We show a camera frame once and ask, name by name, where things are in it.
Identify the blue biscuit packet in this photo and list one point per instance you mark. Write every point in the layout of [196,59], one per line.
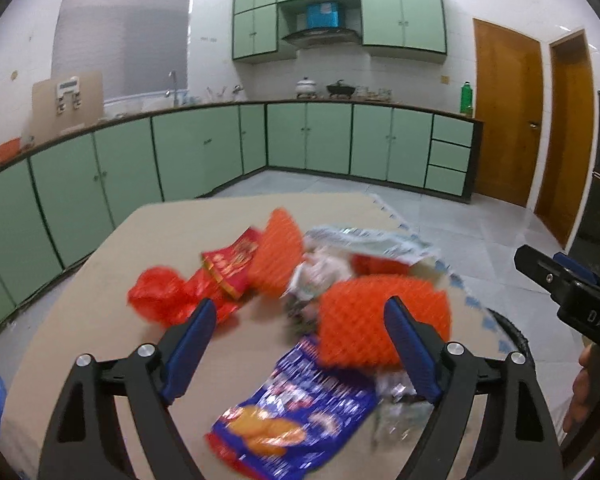
[290,400]

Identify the white crumpled plastic bag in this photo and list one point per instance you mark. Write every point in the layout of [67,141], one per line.
[317,275]

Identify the metal faucet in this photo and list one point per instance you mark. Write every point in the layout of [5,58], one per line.
[172,82]

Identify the grey window blind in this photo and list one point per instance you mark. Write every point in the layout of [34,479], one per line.
[120,35]

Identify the cardboard sheet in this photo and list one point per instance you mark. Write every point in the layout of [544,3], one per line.
[42,110]

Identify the green wall cabinets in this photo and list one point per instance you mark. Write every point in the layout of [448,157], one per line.
[410,20]

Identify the green bottle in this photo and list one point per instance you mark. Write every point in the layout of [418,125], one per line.
[466,100]

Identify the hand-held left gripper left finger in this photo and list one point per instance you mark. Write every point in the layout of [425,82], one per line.
[195,340]

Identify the person's right hand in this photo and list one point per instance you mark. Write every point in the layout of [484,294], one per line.
[582,395]

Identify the small orange foam net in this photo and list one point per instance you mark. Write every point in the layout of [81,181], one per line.
[277,255]

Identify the black trash bin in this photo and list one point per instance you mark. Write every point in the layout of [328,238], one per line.
[515,330]

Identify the black wok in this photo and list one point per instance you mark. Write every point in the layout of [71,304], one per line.
[340,89]

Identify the row of seasoning jars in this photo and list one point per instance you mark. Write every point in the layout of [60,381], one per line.
[375,93]

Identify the blue box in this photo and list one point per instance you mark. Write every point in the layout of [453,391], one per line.
[324,15]

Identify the red snack packet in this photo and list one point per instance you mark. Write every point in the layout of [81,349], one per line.
[232,262]

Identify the range hood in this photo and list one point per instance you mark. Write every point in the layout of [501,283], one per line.
[320,36]

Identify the red plastic bag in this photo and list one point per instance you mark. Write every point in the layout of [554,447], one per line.
[165,295]

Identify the white pot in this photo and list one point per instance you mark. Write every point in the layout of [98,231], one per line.
[306,86]

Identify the large orange foam net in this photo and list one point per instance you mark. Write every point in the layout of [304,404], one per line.
[365,320]

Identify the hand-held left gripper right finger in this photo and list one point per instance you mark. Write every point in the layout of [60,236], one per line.
[405,342]

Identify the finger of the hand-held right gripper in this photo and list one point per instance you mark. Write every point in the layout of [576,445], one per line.
[540,267]
[577,269]

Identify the wide wooden door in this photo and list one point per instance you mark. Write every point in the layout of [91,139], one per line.
[505,110]

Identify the green base cabinets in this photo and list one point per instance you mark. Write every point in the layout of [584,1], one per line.
[190,155]

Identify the white green printed wrapper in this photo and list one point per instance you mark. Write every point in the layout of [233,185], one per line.
[375,242]

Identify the white plastic holder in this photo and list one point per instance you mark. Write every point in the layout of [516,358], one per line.
[69,91]

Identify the narrow wooden door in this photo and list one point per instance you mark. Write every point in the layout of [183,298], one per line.
[565,135]

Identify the clear plastic wrapper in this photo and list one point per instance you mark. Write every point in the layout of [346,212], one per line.
[400,410]

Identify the orange basin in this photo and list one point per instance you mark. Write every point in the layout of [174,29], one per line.
[4,151]

